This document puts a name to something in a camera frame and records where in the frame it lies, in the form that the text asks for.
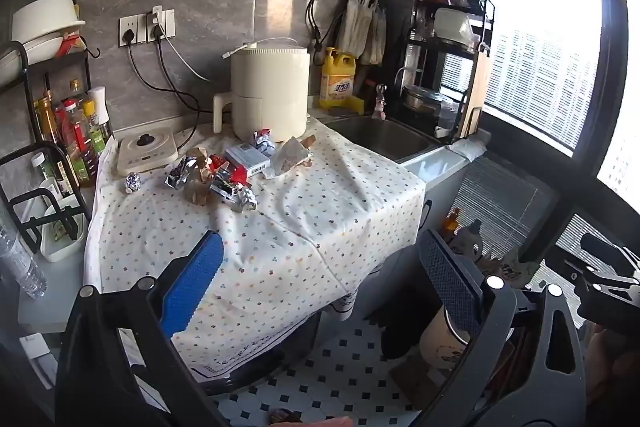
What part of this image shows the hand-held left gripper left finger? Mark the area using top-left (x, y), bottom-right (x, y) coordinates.
top-left (54, 229), bottom-right (231, 427)

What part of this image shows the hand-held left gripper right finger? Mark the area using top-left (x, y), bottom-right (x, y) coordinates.
top-left (415, 231), bottom-right (587, 427)

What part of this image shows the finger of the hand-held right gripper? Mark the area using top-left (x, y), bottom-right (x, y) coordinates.
top-left (580, 232), bottom-right (640, 265)
top-left (545, 257), bottom-right (640, 303)

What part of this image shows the black silver wrapper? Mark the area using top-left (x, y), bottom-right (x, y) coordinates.
top-left (210, 179), bottom-right (241, 202)

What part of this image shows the silver foil wrapper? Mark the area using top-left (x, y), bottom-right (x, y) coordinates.
top-left (165, 154), bottom-right (198, 190)

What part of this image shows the red white wrapper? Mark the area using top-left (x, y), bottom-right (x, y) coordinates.
top-left (207, 155), bottom-right (249, 184)

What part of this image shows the small white carton box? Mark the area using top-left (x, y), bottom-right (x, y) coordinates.
top-left (224, 144), bottom-right (271, 178)

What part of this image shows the white printed paper bag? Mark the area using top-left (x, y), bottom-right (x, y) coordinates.
top-left (272, 137), bottom-right (313, 180)

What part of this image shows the person's right hand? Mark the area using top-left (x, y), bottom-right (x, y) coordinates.
top-left (585, 322), bottom-right (640, 408)

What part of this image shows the white laundry detergent bottle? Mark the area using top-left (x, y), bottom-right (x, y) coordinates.
top-left (452, 219), bottom-right (483, 260)

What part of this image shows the orange bottle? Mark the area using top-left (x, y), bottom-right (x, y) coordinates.
top-left (445, 207), bottom-right (463, 240)

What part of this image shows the white dotted tablecloth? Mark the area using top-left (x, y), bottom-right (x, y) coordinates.
top-left (82, 119), bottom-right (427, 383)

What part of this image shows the white rectangular tray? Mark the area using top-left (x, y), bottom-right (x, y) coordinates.
top-left (40, 204), bottom-right (86, 263)

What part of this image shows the steel sink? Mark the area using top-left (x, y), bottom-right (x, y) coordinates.
top-left (325, 114), bottom-right (443, 162)

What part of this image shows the clear plastic box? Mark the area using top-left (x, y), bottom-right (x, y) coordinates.
top-left (435, 99), bottom-right (461, 130)

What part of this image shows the clear water bottle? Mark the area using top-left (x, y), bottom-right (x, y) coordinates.
top-left (0, 222), bottom-right (48, 300)

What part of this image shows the steel pot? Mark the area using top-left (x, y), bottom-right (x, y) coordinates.
top-left (402, 84), bottom-right (446, 112)

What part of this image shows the wooden cutting board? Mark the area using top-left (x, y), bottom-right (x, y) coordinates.
top-left (460, 44), bottom-right (493, 140)

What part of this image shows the faucet with pink filter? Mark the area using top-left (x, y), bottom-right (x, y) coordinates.
top-left (372, 82), bottom-right (391, 120)

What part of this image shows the row of condiment bottles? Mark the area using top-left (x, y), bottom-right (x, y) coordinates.
top-left (30, 77), bottom-right (116, 198)

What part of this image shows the cream air fryer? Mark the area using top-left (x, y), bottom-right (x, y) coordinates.
top-left (212, 39), bottom-right (311, 142)

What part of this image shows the yellow detergent bottle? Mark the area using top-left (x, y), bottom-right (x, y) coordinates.
top-left (320, 47), bottom-right (358, 109)

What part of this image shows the black dish rack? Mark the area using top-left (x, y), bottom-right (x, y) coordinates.
top-left (400, 0), bottom-right (496, 145)

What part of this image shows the white bowl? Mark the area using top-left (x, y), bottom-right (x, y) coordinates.
top-left (432, 7), bottom-right (476, 42)

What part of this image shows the hanging clear plastic bag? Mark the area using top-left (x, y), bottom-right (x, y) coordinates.
top-left (336, 0), bottom-right (371, 58)
top-left (362, 0), bottom-right (388, 65)

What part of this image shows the red yellow snack packet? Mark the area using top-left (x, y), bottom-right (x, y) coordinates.
top-left (52, 34), bottom-right (83, 58)

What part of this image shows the white basin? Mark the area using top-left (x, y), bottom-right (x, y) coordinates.
top-left (0, 34), bottom-right (76, 82)

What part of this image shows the large cream pot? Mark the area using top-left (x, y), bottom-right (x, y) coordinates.
top-left (11, 0), bottom-right (86, 45)

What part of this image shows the black wire holder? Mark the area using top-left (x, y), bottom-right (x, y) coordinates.
top-left (0, 142), bottom-right (93, 253)

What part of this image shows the black window frame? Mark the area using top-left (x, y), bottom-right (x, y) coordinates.
top-left (480, 0), bottom-right (640, 268)

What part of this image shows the black power cable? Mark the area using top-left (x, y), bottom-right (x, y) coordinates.
top-left (152, 24), bottom-right (203, 148)
top-left (125, 29), bottom-right (201, 118)

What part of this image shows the white cable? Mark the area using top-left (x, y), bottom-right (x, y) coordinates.
top-left (152, 7), bottom-right (301, 82)

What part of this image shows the white wall socket panel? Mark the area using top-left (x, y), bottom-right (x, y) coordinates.
top-left (119, 9), bottom-right (177, 48)

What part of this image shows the black wire shelf rack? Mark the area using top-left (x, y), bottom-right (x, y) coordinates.
top-left (0, 0), bottom-right (101, 148)

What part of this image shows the black hanging cable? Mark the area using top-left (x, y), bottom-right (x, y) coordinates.
top-left (306, 0), bottom-right (351, 68)

